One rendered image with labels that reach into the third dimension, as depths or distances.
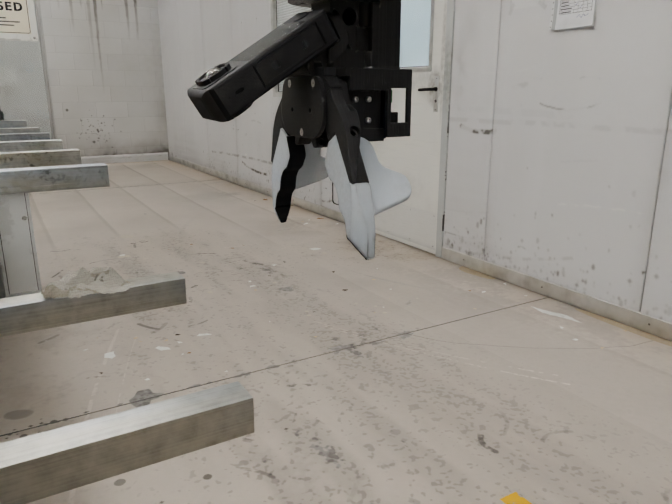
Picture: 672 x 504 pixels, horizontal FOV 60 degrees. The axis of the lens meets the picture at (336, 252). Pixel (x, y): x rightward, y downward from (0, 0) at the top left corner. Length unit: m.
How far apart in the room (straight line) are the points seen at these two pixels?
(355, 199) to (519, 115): 2.96
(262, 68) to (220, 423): 0.25
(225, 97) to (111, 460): 0.25
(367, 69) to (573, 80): 2.71
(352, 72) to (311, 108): 0.04
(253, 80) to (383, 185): 0.12
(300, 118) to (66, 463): 0.29
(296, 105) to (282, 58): 0.05
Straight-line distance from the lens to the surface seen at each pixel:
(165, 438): 0.44
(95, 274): 0.65
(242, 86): 0.42
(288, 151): 0.50
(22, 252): 3.22
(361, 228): 0.42
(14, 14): 3.13
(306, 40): 0.45
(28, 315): 0.65
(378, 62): 0.49
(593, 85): 3.08
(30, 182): 0.87
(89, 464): 0.43
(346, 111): 0.43
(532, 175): 3.30
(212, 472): 1.84
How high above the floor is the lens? 1.06
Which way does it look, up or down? 15 degrees down
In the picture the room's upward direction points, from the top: straight up
